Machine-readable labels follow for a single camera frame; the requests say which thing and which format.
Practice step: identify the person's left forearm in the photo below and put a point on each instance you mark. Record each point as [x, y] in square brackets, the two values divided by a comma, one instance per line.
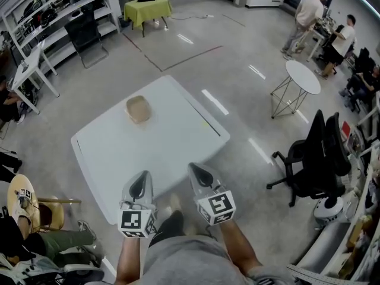
[130, 260]

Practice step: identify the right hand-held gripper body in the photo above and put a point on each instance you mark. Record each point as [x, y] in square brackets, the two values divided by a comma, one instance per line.
[216, 206]

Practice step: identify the black cantilever chair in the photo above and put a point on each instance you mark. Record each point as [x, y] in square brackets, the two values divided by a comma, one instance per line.
[84, 34]

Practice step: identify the wooden chair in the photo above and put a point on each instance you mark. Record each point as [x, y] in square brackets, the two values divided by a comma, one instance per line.
[53, 212]

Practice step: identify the black office chair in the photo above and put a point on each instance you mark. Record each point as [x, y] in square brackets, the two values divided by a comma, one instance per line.
[317, 162]

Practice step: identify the green-clothed table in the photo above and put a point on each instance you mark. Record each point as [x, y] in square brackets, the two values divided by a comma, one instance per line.
[147, 10]

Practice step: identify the white desk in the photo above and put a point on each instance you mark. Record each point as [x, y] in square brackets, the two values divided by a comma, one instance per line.
[28, 67]

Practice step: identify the round white side table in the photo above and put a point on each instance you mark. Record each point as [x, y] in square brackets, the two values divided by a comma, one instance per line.
[302, 76]

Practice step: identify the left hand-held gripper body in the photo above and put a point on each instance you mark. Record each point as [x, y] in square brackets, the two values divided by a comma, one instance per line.
[136, 194]

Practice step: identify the person's right forearm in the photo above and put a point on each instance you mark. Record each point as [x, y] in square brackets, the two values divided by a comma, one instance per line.
[240, 248]

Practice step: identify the long cluttered white workbench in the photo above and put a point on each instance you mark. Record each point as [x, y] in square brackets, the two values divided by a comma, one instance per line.
[332, 248]

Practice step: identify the white round-bodied robot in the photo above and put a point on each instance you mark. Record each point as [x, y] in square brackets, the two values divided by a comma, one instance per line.
[328, 209]

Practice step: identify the round wooden stool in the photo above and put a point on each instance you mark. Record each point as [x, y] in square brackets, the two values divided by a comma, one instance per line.
[16, 188]

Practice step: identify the person's grey shirt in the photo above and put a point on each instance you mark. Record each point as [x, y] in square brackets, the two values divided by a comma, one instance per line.
[187, 263]

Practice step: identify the white shelving rack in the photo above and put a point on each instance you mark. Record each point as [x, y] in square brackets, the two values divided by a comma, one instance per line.
[59, 7]

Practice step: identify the person's black shoe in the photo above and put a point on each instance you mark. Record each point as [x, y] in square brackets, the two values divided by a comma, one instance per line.
[170, 224]

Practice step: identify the small black-white patterned block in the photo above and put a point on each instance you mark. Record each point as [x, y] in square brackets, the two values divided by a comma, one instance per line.
[24, 193]

